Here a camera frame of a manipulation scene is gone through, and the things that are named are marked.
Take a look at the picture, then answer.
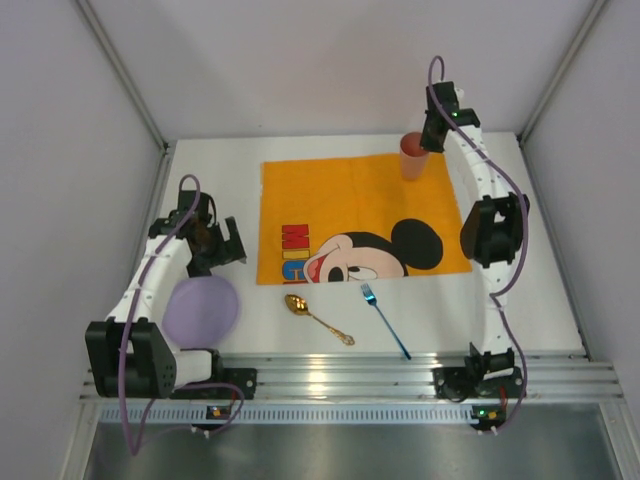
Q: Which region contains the pink plastic cup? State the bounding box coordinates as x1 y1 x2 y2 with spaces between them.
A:
399 132 429 181

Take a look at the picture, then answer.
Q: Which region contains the lilac plate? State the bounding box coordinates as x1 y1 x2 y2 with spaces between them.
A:
162 275 240 350

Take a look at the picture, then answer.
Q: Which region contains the orange Mickey Mouse cloth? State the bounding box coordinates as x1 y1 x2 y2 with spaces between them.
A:
256 153 472 285

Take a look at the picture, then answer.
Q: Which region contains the blue metallic fork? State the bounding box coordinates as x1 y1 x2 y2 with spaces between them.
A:
361 283 412 360

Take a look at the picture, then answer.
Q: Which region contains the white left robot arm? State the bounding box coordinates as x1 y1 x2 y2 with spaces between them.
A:
85 190 246 399

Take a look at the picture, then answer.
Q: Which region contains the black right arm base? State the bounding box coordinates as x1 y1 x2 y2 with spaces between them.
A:
433 343 524 403

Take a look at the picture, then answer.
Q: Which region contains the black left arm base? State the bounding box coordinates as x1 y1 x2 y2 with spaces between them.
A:
169 368 258 400

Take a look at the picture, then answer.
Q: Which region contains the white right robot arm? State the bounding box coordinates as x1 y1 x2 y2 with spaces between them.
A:
420 81 529 380

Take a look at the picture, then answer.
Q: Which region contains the gold ornate spoon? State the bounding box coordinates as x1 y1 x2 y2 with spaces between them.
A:
284 294 355 346

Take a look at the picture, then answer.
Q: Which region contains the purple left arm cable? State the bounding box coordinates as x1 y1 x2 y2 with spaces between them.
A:
117 174 246 456

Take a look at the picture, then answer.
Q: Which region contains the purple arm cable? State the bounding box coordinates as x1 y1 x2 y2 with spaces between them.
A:
117 174 246 456
428 55 532 441

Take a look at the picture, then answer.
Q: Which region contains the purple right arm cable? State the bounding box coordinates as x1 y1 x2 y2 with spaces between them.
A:
428 55 532 441

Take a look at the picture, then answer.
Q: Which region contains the grey slotted cable duct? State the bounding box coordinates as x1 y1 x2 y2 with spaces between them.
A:
128 403 506 425

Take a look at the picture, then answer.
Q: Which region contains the left aluminium corner post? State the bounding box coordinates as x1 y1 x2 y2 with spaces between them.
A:
73 0 168 152

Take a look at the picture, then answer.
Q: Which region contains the aluminium corner post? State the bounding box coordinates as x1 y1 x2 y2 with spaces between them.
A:
73 0 168 152
516 0 611 147

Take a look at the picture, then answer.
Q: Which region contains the right aluminium corner post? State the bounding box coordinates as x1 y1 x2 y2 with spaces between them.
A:
516 0 611 147

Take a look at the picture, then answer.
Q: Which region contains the aluminium frame rail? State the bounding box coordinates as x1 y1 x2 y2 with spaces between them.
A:
223 353 623 404

